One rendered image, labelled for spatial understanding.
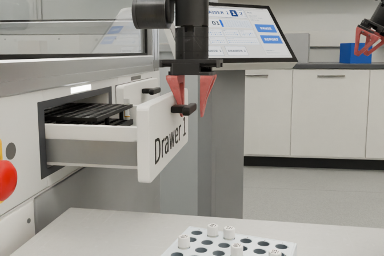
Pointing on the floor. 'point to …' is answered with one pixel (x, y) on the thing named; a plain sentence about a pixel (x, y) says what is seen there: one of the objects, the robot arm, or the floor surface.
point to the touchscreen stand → (222, 147)
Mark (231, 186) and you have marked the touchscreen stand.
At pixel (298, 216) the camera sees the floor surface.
